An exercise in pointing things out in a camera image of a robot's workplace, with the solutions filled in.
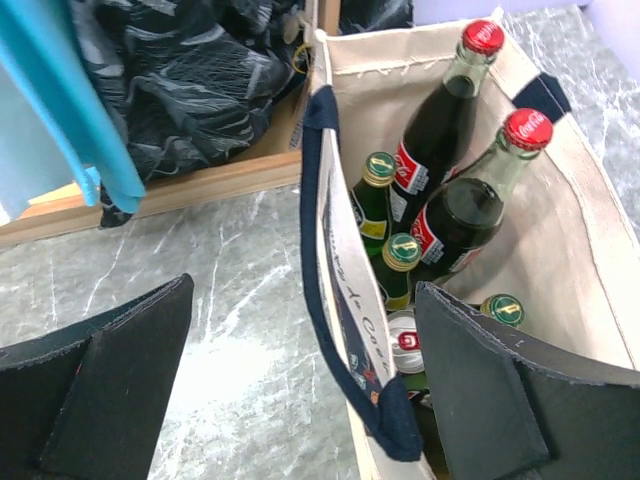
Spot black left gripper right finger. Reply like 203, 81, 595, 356
415, 283, 639, 479

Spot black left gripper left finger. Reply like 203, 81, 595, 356
1, 274, 194, 479

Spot silver blue energy drink can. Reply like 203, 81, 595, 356
388, 310, 425, 375

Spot beige canvas tote bag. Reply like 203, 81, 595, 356
300, 21, 639, 479

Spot cola bottle front red cap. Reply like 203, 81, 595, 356
410, 108, 553, 284

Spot green glass bottle yellow label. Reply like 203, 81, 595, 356
349, 151, 396, 257

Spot dark cola bottle red cap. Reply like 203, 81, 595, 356
389, 20, 505, 233

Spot green bottle front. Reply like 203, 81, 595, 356
402, 372, 429, 401

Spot dark patterned shirt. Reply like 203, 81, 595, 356
69, 0, 416, 229

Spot teal shirt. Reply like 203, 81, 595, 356
1, 1, 146, 214

